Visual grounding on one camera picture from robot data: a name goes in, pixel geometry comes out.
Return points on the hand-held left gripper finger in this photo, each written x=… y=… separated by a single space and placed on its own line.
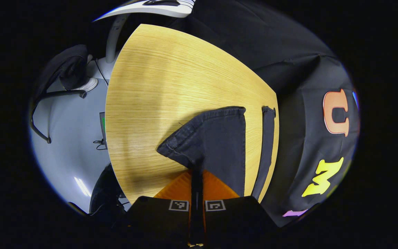
x=200 y=207
x=193 y=207

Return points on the black jeans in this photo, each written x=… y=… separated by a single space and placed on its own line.
x=219 y=145

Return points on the black backdrop cloth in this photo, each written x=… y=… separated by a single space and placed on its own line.
x=299 y=86

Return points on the white furniture stand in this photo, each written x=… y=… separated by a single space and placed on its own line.
x=116 y=38

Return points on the black chair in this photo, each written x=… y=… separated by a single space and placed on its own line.
x=69 y=65

